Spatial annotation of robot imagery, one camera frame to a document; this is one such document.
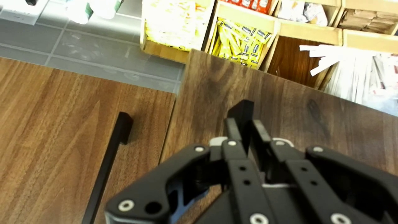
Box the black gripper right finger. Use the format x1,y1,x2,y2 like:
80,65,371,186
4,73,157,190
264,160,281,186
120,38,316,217
251,120,398,224

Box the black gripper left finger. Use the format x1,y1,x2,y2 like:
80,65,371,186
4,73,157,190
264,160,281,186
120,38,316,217
105,118,275,224

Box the wooden cabinet door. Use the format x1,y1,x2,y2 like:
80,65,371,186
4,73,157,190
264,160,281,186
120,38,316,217
0,55,178,224
159,49,398,224

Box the clear wrapped cutlery packets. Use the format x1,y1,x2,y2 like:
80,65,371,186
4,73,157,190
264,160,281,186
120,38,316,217
322,49,398,119

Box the white wrapped stirrers bundle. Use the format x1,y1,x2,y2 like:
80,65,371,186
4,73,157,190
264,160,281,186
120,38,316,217
297,43,353,79

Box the bamboo tiered organizer rack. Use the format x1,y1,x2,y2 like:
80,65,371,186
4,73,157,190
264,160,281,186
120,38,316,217
139,0,398,91

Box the grey white creamer packets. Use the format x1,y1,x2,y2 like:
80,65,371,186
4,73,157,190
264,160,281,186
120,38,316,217
275,0,330,29

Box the red packets pile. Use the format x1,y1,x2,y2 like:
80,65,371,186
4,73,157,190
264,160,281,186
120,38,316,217
232,0,273,17

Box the paper cup stack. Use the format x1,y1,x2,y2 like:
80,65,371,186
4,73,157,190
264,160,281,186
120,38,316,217
66,0,96,25
93,0,126,22

